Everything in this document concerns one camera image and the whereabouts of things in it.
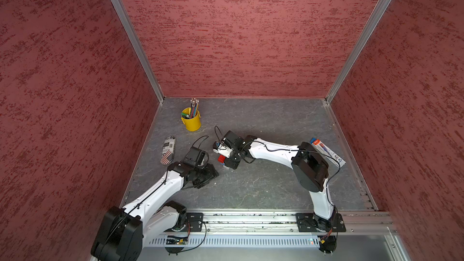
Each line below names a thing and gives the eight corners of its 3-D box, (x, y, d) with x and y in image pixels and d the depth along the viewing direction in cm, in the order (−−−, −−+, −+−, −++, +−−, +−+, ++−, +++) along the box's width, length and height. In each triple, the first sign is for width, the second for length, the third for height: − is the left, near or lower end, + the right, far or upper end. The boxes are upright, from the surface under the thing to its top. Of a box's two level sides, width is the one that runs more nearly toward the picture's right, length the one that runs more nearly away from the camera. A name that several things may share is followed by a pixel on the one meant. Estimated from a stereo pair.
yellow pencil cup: (184, 131, 106) (179, 118, 96) (187, 120, 111) (183, 107, 102) (200, 131, 106) (197, 118, 96) (202, 120, 111) (199, 107, 102)
